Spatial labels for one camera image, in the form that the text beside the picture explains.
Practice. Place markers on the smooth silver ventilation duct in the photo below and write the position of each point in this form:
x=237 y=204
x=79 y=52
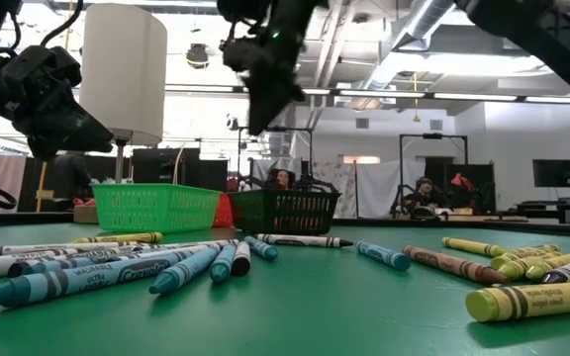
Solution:
x=426 y=17

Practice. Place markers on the blue crayon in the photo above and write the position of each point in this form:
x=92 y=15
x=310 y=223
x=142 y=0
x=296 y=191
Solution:
x=262 y=247
x=383 y=255
x=183 y=271
x=67 y=282
x=223 y=264

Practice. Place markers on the white shade table lamp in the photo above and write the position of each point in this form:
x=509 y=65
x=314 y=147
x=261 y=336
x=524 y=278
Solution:
x=124 y=74

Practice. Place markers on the black partition panel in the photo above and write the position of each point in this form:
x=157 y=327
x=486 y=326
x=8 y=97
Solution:
x=156 y=168

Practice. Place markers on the wall air vent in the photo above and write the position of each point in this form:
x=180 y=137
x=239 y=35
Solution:
x=436 y=124
x=362 y=123

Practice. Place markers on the white curtain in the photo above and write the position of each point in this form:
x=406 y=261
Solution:
x=374 y=188

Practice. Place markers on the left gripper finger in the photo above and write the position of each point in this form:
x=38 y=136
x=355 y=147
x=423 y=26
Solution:
x=77 y=121
x=62 y=146

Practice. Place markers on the black monitor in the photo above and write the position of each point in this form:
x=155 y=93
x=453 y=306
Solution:
x=555 y=173

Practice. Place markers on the patterned white cloth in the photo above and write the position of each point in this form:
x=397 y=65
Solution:
x=337 y=180

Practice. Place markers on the red desk lamp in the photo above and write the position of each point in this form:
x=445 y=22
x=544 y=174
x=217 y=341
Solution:
x=463 y=182

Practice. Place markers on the yellow pole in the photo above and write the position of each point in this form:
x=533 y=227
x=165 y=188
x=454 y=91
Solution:
x=42 y=188

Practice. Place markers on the black desk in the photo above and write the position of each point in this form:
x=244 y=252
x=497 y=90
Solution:
x=542 y=205

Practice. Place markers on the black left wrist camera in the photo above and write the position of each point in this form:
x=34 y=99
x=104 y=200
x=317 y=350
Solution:
x=42 y=66

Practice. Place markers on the green plastic basket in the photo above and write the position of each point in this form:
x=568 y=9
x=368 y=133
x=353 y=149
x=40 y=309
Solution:
x=156 y=207

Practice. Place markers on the black aluminium table frame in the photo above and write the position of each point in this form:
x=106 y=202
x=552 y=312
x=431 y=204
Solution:
x=463 y=226

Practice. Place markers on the person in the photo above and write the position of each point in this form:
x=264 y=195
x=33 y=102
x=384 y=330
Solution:
x=423 y=188
x=69 y=178
x=280 y=179

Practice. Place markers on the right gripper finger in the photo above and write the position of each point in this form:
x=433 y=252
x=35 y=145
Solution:
x=280 y=104
x=257 y=109

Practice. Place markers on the small pink clip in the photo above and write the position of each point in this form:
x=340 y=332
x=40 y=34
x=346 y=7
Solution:
x=89 y=202
x=77 y=202

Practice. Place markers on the grey cloth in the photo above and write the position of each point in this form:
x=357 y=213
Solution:
x=262 y=165

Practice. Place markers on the pole mounted camera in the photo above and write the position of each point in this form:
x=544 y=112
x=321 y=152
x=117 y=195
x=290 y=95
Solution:
x=232 y=122

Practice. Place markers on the black round ceiling fixture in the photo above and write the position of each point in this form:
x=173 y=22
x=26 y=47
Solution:
x=197 y=57

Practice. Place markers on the red plastic basket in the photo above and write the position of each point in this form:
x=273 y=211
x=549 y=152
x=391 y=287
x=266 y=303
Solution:
x=224 y=210

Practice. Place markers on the black backdrop panel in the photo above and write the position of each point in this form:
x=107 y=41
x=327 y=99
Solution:
x=483 y=178

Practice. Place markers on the black plastic basket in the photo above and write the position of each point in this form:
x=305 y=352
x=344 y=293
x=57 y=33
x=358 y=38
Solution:
x=285 y=212

